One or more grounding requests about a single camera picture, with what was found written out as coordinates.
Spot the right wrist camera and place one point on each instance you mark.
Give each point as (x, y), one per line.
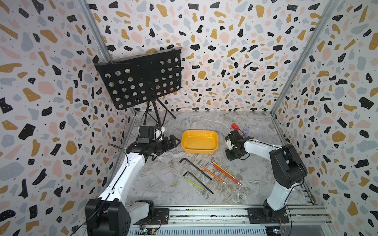
(228, 143)

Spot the lime green hex key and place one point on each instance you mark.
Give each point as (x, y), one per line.
(194, 184)

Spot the red hex key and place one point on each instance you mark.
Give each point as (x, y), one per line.
(224, 172)

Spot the orange hex key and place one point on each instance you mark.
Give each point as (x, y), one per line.
(211, 173)

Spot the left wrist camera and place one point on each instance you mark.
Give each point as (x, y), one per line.
(148, 134)

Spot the red small block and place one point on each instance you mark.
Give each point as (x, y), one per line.
(235, 127)

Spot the long black hex key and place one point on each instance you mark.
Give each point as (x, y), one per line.
(185, 159)

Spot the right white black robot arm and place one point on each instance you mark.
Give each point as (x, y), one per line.
(288, 169)

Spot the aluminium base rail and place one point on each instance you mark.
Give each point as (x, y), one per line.
(243, 220)

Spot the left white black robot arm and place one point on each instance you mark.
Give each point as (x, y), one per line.
(109, 215)

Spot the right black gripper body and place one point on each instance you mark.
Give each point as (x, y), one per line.
(231, 154)

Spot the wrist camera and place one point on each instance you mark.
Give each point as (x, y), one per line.
(228, 143)
(148, 134)

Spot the yellow plastic storage box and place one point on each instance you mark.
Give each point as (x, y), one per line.
(200, 141)

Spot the yellow hex key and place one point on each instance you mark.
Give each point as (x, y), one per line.
(227, 173)

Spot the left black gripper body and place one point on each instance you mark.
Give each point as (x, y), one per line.
(159, 146)

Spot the black perforated music stand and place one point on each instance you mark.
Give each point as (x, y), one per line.
(143, 79)

